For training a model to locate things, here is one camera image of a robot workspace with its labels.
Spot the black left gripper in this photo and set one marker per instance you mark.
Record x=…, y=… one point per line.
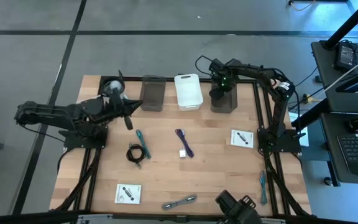
x=115, y=109

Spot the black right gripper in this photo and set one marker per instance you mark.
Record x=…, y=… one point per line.
x=228, y=79

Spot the white card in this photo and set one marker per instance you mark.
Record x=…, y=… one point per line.
x=242, y=138

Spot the white wall charger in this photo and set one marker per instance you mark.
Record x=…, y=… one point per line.
x=182, y=153

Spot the white product box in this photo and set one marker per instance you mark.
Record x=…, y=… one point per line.
x=128, y=194

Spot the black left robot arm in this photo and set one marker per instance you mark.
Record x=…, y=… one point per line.
x=51, y=113

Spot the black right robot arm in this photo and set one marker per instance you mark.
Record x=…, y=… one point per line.
x=277, y=109

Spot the dark grey translucent bin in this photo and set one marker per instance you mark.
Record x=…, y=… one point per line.
x=228, y=104
x=152, y=93

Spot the white plastic bin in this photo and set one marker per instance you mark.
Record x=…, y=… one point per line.
x=188, y=93

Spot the yellow power plug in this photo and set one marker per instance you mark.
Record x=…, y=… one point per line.
x=310, y=99

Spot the black diagonal desk bar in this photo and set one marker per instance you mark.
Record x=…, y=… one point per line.
x=311, y=115

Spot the black side desk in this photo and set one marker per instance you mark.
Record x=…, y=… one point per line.
x=325, y=68

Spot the black keyboard desk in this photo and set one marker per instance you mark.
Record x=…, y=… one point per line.
x=334, y=124

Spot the black power adapter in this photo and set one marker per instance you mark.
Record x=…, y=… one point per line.
x=345, y=56

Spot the black caster wheel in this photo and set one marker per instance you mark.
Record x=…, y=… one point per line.
x=328, y=181

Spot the black stand pole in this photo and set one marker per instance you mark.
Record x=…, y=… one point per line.
x=350, y=21

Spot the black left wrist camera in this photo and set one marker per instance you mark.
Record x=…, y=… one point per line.
x=117, y=95

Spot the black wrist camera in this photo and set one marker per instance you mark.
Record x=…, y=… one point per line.
x=217, y=66
x=117, y=95

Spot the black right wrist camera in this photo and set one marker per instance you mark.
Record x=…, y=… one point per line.
x=217, y=66

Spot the black aluminium table frame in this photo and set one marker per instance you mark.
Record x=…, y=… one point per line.
x=169, y=77

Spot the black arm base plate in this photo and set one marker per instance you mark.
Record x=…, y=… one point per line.
x=291, y=144
x=73, y=141

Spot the black table-level camera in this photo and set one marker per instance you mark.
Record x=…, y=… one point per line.
x=238, y=210

